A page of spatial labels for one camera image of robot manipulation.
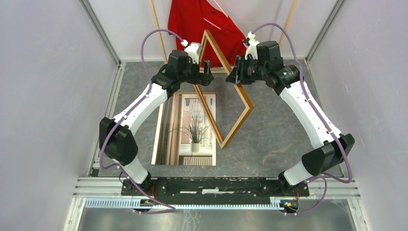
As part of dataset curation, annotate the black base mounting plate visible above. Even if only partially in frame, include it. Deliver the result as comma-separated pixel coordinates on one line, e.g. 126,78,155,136
141,177,310,205

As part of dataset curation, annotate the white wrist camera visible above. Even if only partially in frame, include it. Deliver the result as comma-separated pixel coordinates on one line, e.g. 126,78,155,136
243,32,259,60
181,39,202,64

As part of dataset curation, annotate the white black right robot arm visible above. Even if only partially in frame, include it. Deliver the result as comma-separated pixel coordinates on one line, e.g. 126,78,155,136
226,38,355,196

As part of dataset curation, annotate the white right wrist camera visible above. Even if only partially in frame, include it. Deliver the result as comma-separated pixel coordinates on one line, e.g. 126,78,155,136
243,32,259,60

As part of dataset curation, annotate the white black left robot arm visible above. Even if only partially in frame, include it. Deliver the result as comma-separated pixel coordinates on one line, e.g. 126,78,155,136
99,50,214,196

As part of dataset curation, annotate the pink clothes hanger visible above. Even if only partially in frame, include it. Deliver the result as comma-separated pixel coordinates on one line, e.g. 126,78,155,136
200,0,229,30

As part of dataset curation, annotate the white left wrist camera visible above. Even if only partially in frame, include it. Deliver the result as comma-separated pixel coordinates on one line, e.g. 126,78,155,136
181,39,202,64

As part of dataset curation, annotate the plant photo print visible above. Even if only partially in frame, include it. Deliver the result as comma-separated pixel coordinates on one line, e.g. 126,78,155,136
151,92,217,166

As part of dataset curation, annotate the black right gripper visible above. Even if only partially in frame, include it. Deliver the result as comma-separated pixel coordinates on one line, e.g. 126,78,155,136
226,55,268,85

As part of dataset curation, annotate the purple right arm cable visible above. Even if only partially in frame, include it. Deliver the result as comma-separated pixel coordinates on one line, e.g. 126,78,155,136
252,23,354,217

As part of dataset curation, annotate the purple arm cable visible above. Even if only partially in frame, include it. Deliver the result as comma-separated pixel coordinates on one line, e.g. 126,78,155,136
252,23,354,217
99,29,177,215

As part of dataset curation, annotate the grey slotted cable duct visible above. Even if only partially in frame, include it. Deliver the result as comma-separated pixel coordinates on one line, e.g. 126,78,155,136
84,198,283,211

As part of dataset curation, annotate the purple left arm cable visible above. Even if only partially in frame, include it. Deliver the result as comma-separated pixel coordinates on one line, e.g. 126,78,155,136
99,29,177,215

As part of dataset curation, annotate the brown wooden picture frame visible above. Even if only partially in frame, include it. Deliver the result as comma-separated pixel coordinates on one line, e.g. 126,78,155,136
192,29,255,150

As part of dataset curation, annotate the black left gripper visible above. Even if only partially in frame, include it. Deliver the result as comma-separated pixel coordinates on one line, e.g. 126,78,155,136
178,58,214,87

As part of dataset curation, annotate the red t-shirt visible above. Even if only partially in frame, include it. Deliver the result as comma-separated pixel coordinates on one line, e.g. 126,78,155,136
167,0,246,65

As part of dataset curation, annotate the aluminium rail frame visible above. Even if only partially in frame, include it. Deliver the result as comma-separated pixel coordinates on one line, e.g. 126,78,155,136
64,60,370,231

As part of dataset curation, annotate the light wooden clothes rack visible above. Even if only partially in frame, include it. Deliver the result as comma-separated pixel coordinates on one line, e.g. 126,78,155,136
149,0,299,74

